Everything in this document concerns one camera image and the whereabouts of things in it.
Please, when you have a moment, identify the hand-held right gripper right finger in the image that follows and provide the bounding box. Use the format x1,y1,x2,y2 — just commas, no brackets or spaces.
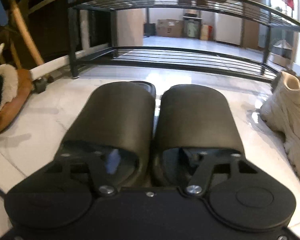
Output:
181,147,259,195

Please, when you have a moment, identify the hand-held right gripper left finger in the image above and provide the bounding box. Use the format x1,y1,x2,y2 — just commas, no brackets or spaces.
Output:
44,149,120,197

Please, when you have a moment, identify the black slide sandal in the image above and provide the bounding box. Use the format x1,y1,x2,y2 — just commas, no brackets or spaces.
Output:
54,81,157,187
150,84,245,187

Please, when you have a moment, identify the black metal shoe rack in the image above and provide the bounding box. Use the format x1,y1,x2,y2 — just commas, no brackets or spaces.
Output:
67,0,300,83

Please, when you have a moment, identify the cream chunky sneaker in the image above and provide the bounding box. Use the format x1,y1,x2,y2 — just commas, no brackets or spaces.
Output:
259,70,300,187

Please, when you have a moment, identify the white bar with black casters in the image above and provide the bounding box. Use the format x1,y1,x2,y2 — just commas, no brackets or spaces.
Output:
30,43,113,93

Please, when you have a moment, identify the brown fur-lined slipper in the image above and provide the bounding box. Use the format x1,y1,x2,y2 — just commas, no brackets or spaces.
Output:
0,64,35,135

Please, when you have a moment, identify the open cardboard box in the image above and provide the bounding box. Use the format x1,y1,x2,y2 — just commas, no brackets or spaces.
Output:
269,51,293,67

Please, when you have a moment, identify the black bin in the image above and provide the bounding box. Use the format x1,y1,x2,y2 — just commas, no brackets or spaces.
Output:
144,24,156,36

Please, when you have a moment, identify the pale green box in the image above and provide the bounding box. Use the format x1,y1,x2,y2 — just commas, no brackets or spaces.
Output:
183,17,202,39

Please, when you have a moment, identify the white low cabinet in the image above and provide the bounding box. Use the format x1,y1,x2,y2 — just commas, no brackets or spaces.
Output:
215,12,243,45

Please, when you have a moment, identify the large brown cardboard box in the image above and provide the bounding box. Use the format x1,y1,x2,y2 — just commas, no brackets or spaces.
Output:
156,19,184,37

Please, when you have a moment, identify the white mesh basket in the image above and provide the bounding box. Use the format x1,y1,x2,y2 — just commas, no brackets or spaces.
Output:
271,39,293,55

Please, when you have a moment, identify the dark wooden cabinet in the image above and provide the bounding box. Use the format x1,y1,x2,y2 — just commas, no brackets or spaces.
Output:
27,0,73,58

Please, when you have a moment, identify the brown wooden door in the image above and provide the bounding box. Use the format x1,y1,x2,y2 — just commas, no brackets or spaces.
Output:
242,0,262,50

